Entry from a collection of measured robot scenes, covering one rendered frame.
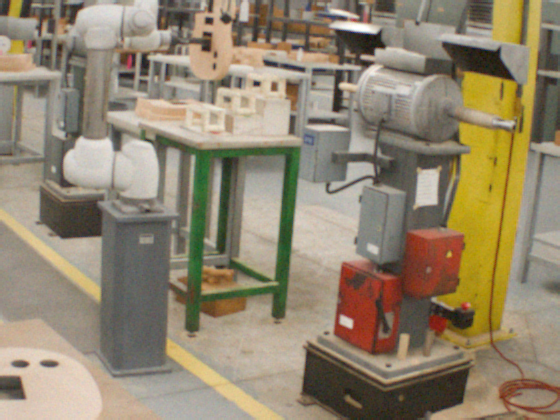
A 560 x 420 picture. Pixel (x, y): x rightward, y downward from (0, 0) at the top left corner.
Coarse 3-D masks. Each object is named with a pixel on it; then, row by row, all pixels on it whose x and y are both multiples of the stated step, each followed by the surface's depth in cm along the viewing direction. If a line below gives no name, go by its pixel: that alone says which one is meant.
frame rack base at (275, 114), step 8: (240, 96) 449; (256, 96) 443; (240, 104) 449; (256, 104) 437; (264, 104) 431; (272, 104) 433; (280, 104) 435; (288, 104) 438; (256, 112) 437; (264, 112) 432; (272, 112) 434; (280, 112) 436; (288, 112) 439; (264, 120) 433; (272, 120) 435; (280, 120) 437; (288, 120) 440; (264, 128) 434; (272, 128) 436; (280, 128) 439; (288, 128) 441
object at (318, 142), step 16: (304, 128) 342; (320, 128) 341; (336, 128) 345; (304, 144) 343; (320, 144) 338; (336, 144) 342; (304, 160) 344; (320, 160) 340; (304, 176) 344; (320, 176) 341; (336, 176) 346; (368, 176) 341; (336, 192) 350
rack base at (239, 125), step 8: (232, 112) 439; (216, 120) 438; (224, 120) 431; (232, 120) 425; (240, 120) 426; (248, 120) 428; (256, 120) 430; (232, 128) 425; (240, 128) 427; (248, 128) 429; (256, 128) 431
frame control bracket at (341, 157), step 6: (360, 150) 349; (336, 156) 339; (342, 156) 340; (348, 156) 342; (354, 156) 344; (360, 156) 345; (336, 162) 340; (342, 162) 341; (348, 162) 343; (354, 162) 344; (360, 162) 346
